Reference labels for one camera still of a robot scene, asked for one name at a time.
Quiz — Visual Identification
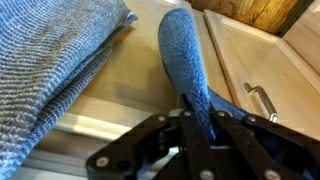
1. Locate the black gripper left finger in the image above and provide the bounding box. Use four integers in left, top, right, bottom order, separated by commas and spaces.
85, 110, 218, 180

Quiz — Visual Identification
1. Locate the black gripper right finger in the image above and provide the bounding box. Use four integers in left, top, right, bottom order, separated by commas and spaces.
209, 110, 320, 180

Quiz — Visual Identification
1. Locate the blue terry cloth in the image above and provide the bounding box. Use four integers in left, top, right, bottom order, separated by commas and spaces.
157, 7, 255, 148

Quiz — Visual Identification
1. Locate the wide wooden cabinet door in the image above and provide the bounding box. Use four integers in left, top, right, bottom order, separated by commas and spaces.
33, 0, 234, 148

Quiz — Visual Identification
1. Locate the narrow wooden cabinet door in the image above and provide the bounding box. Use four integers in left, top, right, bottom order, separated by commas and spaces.
202, 8, 320, 143

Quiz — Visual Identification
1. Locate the wide wooden drawer front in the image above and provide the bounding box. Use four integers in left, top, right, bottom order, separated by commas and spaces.
8, 143, 181, 180

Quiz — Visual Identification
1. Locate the wooden sink base cabinet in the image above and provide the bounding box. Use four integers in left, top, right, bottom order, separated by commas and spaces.
282, 0, 320, 76

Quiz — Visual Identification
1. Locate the grey blue woven towel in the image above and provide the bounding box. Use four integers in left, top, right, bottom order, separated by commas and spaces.
0, 0, 138, 180

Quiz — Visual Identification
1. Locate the narrow door metal handle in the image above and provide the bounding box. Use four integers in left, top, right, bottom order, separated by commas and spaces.
243, 82, 280, 123

